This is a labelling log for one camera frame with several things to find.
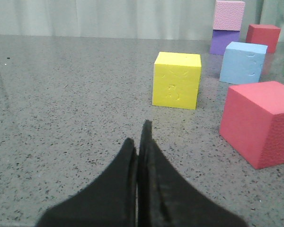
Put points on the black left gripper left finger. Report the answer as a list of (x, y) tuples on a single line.
[(109, 201)]

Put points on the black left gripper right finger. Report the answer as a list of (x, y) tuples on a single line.
[(166, 199)]

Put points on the light blue foam block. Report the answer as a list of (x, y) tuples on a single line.
[(242, 63)]

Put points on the large red foam block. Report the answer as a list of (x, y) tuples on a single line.
[(253, 122)]

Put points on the yellow foam block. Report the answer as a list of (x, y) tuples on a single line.
[(176, 78)]

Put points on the purple foam block under pink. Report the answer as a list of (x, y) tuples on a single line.
[(222, 38)]

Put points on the grey-green curtain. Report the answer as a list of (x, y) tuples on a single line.
[(144, 19)]

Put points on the small red foam block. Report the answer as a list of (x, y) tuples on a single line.
[(263, 34)]

